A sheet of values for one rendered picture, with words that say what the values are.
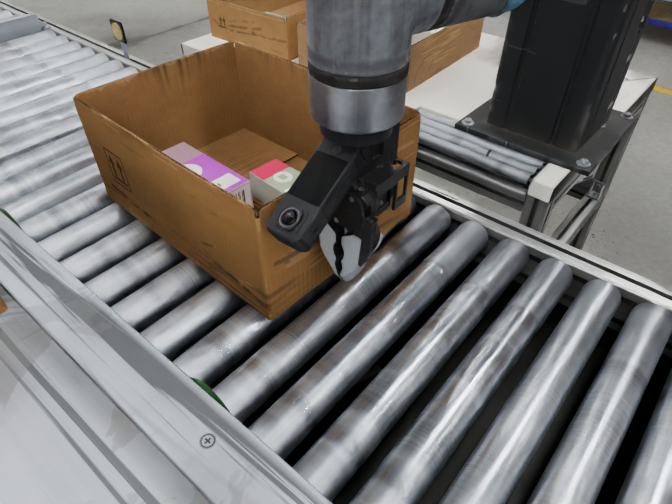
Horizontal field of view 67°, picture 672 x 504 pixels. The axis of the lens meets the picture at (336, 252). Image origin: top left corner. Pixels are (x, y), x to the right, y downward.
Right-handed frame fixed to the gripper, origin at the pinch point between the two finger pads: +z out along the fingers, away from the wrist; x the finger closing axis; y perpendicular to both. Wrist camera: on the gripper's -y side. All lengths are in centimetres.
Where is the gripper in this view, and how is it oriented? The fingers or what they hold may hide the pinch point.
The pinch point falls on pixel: (341, 275)
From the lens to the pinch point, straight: 61.0
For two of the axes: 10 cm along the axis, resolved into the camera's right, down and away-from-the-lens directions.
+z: 0.0, 7.4, 6.7
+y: 6.4, -5.2, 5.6
